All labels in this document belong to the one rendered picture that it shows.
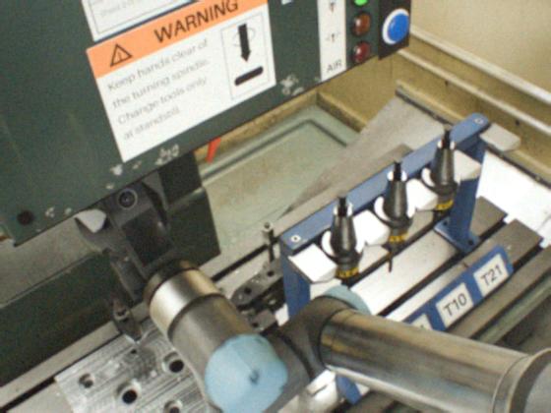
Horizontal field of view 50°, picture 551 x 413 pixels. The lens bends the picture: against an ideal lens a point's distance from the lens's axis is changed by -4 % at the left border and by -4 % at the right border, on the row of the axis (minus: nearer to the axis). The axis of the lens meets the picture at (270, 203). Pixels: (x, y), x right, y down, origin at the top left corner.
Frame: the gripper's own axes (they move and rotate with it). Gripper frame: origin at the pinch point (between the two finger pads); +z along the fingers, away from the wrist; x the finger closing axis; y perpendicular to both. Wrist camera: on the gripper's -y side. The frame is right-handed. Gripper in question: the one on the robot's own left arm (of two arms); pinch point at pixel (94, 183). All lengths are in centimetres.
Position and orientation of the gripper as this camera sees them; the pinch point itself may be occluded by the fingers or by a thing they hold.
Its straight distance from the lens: 78.9
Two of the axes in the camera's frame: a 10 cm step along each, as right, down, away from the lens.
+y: 0.8, 6.9, 7.2
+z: -6.0, -5.5, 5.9
